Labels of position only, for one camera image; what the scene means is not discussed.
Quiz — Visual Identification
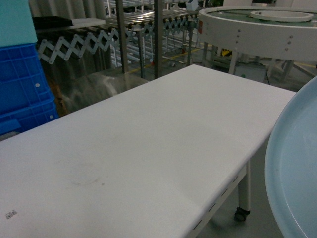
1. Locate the white round conveyor machine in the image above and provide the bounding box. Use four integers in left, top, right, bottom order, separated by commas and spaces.
198, 6, 317, 74

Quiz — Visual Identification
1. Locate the teal foam box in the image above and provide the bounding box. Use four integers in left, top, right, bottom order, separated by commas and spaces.
0, 0, 37, 47

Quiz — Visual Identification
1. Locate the expandable roller conveyor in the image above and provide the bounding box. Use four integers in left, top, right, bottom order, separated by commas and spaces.
36, 9, 198, 65

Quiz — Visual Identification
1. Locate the light blue oval tray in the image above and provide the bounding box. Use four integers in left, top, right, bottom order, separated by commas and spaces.
265, 78, 317, 238

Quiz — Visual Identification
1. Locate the blue crate bottom right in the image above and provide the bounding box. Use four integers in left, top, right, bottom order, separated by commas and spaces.
0, 99, 58, 135

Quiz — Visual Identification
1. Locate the white table leg with caster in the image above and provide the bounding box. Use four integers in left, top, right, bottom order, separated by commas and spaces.
235, 161, 251, 222

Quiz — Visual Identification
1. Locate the blue crate top right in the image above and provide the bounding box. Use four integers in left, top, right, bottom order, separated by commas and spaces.
0, 43, 53, 114

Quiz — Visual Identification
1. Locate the blue crate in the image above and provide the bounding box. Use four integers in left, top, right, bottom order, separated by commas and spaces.
0, 43, 53, 114
0, 99, 58, 135

